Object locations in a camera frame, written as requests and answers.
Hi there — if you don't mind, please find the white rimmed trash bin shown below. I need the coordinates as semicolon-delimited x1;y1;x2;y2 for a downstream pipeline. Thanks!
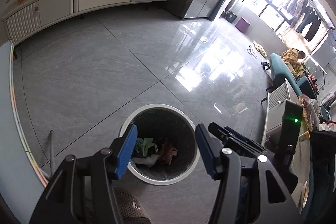
118;103;202;186

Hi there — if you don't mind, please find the dark cloth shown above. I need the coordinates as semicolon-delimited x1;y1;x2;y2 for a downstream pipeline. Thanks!
307;130;336;214

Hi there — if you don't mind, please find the red snack wrapper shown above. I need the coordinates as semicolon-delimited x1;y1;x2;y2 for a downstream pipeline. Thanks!
160;143;178;166

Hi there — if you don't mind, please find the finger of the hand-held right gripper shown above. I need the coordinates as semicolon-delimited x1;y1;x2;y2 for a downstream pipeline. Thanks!
209;122;275;159

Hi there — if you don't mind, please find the white coffee table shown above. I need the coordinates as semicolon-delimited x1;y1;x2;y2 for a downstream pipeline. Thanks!
261;78;315;210

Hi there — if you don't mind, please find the teal sofa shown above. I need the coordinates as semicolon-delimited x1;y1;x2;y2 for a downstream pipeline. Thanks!
269;53;319;100

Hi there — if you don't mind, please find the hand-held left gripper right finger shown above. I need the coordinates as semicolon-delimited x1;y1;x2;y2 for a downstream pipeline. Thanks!
195;124;301;224

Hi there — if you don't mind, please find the black storage box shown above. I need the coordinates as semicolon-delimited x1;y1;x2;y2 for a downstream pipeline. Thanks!
225;10;237;24

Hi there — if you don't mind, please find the purple stool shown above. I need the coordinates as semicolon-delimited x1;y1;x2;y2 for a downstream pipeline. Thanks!
235;17;252;34

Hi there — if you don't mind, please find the yellow cloth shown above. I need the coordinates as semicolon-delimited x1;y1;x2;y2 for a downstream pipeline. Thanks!
252;40;269;58

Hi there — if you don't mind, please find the white tissue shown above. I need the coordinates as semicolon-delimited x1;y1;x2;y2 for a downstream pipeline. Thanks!
131;154;161;168

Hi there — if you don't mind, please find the white tv cabinet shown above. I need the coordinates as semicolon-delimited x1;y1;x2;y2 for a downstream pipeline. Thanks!
0;0;174;46

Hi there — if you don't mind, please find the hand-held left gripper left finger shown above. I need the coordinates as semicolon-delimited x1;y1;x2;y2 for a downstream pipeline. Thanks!
29;124;138;224

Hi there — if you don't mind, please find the grey metal pole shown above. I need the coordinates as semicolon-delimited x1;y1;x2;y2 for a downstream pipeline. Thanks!
48;130;56;178

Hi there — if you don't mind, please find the row of hanging clothes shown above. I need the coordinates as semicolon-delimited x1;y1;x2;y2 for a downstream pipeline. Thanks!
282;0;329;41

